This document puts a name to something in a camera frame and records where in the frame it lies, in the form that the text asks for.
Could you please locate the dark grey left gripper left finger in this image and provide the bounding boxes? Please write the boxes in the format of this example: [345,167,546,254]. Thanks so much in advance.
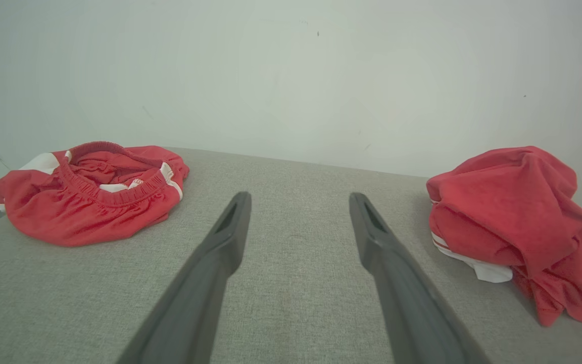
[117,192,252,364]

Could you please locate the red shorts with white stripes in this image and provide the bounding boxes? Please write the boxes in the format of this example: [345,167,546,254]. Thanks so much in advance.
[0,141,190,247]

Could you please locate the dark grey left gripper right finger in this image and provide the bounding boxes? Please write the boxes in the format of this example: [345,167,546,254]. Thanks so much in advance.
[349,192,489,364]

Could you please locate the red printed t-shirt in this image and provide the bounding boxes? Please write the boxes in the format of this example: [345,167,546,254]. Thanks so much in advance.
[426,146,582,327]

